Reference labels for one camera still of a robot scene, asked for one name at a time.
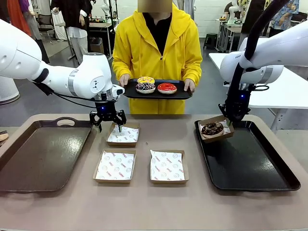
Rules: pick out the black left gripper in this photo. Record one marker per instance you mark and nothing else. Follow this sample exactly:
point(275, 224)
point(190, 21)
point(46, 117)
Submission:
point(104, 110)

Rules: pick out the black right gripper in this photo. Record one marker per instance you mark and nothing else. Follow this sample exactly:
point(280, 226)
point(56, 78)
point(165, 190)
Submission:
point(243, 102)

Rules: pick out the brown cardboard donut box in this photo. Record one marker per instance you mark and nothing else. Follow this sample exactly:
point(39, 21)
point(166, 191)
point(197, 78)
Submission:
point(113, 181)
point(220, 139)
point(121, 144)
point(168, 182)

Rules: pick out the chocolate glazed donut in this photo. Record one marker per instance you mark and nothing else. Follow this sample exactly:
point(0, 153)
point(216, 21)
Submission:
point(207, 130)

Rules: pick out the black serving tray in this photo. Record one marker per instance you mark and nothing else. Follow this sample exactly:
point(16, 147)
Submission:
point(130, 92)

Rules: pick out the dark donut with coloured sprinkles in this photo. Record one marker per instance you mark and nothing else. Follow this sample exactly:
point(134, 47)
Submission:
point(144, 87)

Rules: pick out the yellow sprinkled donut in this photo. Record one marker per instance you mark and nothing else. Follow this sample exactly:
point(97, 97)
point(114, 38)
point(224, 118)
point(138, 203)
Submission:
point(145, 79)

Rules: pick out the red glazed donut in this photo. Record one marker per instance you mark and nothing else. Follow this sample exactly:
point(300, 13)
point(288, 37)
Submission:
point(163, 88)

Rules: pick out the person's left forearm yellow sleeve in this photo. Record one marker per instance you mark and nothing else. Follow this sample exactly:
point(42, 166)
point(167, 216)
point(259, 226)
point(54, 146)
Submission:
point(193, 71)

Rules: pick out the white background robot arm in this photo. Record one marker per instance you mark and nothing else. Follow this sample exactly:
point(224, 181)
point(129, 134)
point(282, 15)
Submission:
point(106, 7)
point(233, 10)

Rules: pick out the person's right forearm yellow sleeve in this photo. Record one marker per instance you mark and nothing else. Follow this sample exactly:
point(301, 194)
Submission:
point(120, 69)

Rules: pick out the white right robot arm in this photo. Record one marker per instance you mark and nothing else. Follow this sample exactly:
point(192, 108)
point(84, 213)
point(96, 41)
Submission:
point(276, 45)

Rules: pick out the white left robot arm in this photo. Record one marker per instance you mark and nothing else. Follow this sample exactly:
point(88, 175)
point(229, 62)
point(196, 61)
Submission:
point(24, 55)

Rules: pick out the person's right hand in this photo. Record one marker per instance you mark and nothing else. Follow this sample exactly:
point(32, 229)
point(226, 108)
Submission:
point(124, 80)

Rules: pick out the person's left hand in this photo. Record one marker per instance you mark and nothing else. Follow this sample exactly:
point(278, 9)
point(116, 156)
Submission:
point(190, 85)

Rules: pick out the white side table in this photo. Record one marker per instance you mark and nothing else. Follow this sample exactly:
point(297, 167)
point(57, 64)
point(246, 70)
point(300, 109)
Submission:
point(288, 93)

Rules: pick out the brown cardboard carton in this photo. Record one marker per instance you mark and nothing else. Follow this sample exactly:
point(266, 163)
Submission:
point(97, 47)

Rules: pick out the person in yellow hoodie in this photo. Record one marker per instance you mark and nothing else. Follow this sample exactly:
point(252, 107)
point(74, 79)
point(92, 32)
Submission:
point(144, 48)

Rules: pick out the green plastic stool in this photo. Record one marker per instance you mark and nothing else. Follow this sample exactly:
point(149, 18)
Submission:
point(211, 36)

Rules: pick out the white background work table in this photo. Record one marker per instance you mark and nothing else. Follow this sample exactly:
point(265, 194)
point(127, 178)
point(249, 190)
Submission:
point(228, 27)

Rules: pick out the background desk with items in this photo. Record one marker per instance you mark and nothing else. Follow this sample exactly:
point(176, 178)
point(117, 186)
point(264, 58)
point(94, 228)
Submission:
point(98, 25)

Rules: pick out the person in black t-shirt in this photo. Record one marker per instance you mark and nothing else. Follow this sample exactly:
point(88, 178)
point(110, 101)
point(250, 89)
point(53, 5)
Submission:
point(249, 16)

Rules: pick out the beige round object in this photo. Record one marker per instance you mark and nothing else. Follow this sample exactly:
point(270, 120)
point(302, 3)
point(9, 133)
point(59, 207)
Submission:
point(3, 136)

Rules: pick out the person in blue patterned shirt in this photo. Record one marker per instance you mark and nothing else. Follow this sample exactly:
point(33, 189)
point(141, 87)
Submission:
point(286, 14)

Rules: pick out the black office chair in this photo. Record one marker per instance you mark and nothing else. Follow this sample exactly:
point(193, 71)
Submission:
point(45, 19)

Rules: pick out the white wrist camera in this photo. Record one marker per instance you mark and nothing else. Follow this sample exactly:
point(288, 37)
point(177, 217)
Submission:
point(118, 91)

